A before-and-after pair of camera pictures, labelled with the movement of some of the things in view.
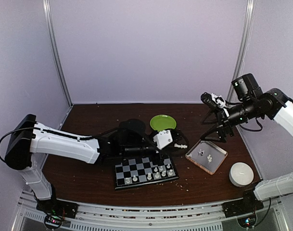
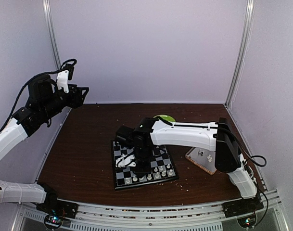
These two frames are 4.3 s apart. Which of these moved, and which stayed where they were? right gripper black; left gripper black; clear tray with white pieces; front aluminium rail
Moved: left gripper black; right gripper black
Stayed: clear tray with white pieces; front aluminium rail
